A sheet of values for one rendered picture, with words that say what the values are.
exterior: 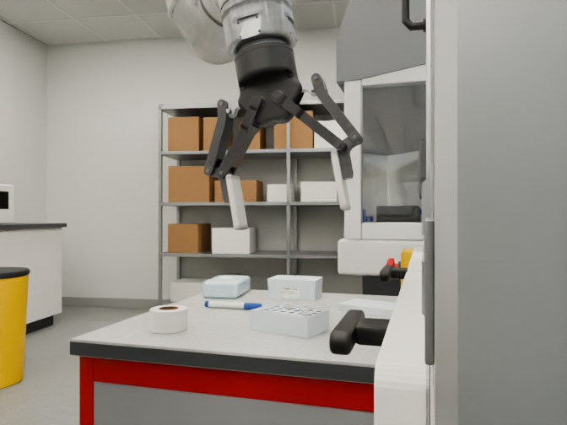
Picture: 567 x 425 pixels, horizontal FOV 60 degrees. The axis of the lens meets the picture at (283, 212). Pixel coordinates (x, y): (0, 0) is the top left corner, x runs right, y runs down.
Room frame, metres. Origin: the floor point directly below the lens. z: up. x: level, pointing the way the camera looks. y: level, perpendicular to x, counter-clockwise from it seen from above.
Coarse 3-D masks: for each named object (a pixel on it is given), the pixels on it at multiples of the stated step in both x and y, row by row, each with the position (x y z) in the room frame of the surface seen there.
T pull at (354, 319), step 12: (348, 312) 0.33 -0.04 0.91; (360, 312) 0.33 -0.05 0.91; (348, 324) 0.29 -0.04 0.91; (360, 324) 0.30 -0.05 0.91; (372, 324) 0.30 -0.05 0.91; (384, 324) 0.30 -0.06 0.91; (336, 336) 0.28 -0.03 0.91; (348, 336) 0.27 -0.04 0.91; (360, 336) 0.29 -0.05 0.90; (372, 336) 0.29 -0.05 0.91; (384, 336) 0.29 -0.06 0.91; (336, 348) 0.27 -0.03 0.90; (348, 348) 0.27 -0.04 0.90
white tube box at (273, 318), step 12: (252, 312) 0.92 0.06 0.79; (264, 312) 0.91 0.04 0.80; (276, 312) 0.92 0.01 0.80; (288, 312) 0.92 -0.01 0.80; (312, 312) 0.92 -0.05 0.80; (324, 312) 0.91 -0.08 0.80; (252, 324) 0.92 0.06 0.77; (264, 324) 0.91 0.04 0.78; (276, 324) 0.89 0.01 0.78; (288, 324) 0.88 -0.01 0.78; (300, 324) 0.87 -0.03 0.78; (312, 324) 0.88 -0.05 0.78; (324, 324) 0.91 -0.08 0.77; (300, 336) 0.87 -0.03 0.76
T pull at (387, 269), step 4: (384, 268) 0.60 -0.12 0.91; (388, 268) 0.60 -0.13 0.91; (392, 268) 0.61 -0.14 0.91; (396, 268) 0.61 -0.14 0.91; (400, 268) 0.61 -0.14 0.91; (404, 268) 0.61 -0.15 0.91; (380, 272) 0.58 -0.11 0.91; (384, 272) 0.58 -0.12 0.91; (388, 272) 0.58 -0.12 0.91; (392, 272) 0.60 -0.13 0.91; (396, 272) 0.60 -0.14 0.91; (400, 272) 0.59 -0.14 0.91; (404, 272) 0.59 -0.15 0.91; (380, 276) 0.58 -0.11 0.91; (384, 276) 0.58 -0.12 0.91; (388, 276) 0.58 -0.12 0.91; (392, 276) 0.60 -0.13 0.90; (396, 276) 0.60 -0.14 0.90; (400, 276) 0.59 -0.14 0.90; (404, 276) 0.59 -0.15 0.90; (384, 280) 0.58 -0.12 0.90; (388, 280) 0.58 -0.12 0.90
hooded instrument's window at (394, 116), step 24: (384, 96) 1.42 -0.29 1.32; (408, 96) 1.40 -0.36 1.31; (384, 120) 1.42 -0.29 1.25; (408, 120) 1.40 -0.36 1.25; (384, 144) 1.42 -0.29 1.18; (408, 144) 1.40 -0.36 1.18; (384, 168) 1.42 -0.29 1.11; (408, 168) 1.40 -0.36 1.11; (384, 192) 1.42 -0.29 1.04; (408, 192) 1.40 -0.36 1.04; (384, 216) 1.42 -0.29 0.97; (408, 216) 1.40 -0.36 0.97
